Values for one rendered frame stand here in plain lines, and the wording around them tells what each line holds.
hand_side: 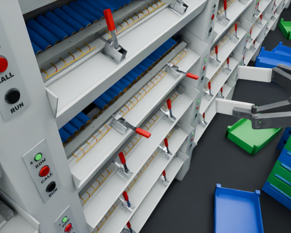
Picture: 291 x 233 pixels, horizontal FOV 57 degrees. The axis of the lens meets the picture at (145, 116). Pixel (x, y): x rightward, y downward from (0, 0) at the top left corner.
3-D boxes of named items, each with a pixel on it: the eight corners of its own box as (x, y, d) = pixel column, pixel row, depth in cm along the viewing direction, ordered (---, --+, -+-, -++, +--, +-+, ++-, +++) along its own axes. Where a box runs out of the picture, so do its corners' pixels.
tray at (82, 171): (194, 65, 94) (208, 44, 87) (74, 197, 56) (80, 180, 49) (149, 32, 96) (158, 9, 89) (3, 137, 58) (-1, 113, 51)
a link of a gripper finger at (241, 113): (262, 118, 48) (257, 128, 46) (233, 112, 50) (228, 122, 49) (263, 111, 47) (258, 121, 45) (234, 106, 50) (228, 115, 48)
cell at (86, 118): (69, 105, 63) (90, 121, 62) (63, 109, 62) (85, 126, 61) (69, 100, 61) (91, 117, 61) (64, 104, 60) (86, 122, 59)
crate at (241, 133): (252, 114, 178) (256, 105, 172) (281, 131, 166) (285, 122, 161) (224, 136, 164) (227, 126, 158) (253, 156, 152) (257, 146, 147)
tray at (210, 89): (234, 67, 163) (248, 50, 153) (192, 126, 125) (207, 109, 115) (207, 47, 166) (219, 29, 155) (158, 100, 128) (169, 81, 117)
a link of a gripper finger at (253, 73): (271, 70, 56) (272, 68, 56) (237, 66, 59) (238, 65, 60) (269, 82, 58) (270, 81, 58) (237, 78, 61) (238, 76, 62)
